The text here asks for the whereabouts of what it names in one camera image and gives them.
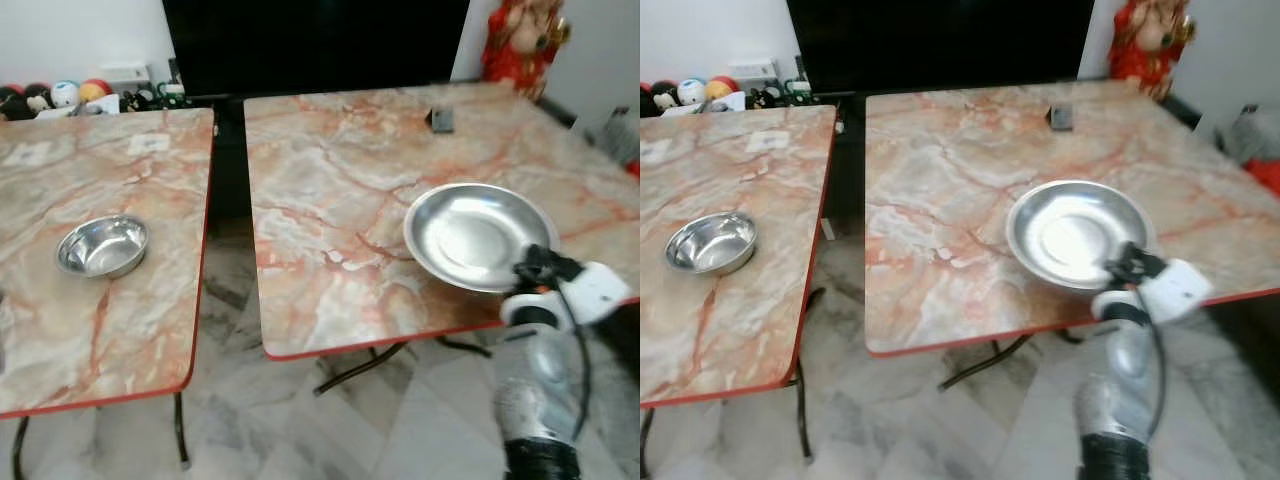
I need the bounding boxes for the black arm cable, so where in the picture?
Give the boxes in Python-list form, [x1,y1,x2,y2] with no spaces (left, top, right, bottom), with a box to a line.
[1133,288,1168,443]
[553,284,593,443]

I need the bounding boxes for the large steel plate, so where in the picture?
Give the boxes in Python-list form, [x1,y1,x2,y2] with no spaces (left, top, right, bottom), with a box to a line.
[1004,179,1160,292]
[402,182,562,295]

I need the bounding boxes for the narrow marble-top folding table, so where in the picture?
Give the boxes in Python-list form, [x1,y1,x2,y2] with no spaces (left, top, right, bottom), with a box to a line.
[640,104,838,480]
[0,107,216,480]

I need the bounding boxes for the white power strip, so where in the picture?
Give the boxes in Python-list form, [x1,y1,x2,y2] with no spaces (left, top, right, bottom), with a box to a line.
[99,64,152,88]
[727,59,780,84]

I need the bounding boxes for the wide marble-top folding table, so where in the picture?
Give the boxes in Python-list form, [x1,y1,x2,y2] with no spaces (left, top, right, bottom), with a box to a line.
[243,82,641,397]
[863,79,1280,392]

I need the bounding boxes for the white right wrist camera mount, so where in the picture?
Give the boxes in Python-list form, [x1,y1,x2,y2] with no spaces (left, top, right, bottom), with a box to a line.
[560,261,634,326]
[1140,257,1214,324]

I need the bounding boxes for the small steel bowl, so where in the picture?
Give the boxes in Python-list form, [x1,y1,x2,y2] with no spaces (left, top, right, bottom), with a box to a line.
[664,211,759,278]
[55,214,150,280]

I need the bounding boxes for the red robed figurine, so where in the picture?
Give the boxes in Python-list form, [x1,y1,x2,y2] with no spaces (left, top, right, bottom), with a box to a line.
[481,0,572,102]
[1111,0,1197,100]

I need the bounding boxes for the black television screen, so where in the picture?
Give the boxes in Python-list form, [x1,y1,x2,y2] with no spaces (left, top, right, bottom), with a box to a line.
[786,0,1095,95]
[161,0,472,99]

